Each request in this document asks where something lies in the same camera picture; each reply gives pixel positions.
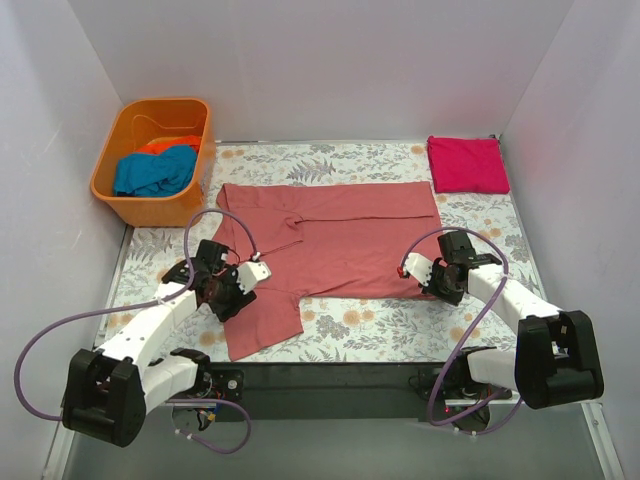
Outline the orange plastic basket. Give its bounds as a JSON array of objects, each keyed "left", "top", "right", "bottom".
[{"left": 90, "top": 97, "right": 216, "bottom": 227}]

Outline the aluminium frame rail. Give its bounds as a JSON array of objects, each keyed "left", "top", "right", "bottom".
[{"left": 41, "top": 422, "right": 75, "bottom": 480}]

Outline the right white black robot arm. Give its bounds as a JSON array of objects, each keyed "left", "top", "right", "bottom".
[{"left": 400, "top": 229, "right": 604, "bottom": 409}]

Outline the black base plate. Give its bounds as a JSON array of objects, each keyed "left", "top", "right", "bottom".
[{"left": 171, "top": 362, "right": 443, "bottom": 433}]

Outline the orange t shirt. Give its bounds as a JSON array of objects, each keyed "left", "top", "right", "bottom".
[{"left": 136, "top": 135, "right": 202, "bottom": 155}]

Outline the dusty pink t shirt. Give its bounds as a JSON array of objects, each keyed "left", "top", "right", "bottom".
[{"left": 213, "top": 182, "right": 441, "bottom": 361}]

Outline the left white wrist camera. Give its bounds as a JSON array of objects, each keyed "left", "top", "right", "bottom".
[{"left": 236, "top": 259, "right": 272, "bottom": 295}]

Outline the blue t shirt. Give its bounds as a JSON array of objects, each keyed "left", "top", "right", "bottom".
[{"left": 113, "top": 145, "right": 197, "bottom": 198}]

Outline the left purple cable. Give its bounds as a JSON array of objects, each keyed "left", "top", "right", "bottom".
[{"left": 13, "top": 208, "right": 264, "bottom": 455}]

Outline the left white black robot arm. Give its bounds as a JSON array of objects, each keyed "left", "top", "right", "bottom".
[{"left": 62, "top": 240, "right": 271, "bottom": 447}]

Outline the folded magenta t shirt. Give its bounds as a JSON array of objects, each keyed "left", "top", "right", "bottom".
[{"left": 426, "top": 136, "right": 510, "bottom": 194}]

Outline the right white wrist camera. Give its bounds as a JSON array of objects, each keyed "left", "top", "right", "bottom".
[{"left": 397, "top": 252, "right": 434, "bottom": 287}]

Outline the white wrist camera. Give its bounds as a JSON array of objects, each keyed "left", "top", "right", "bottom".
[
  {"left": 397, "top": 252, "right": 434, "bottom": 287},
  {"left": 236, "top": 259, "right": 272, "bottom": 295}
]

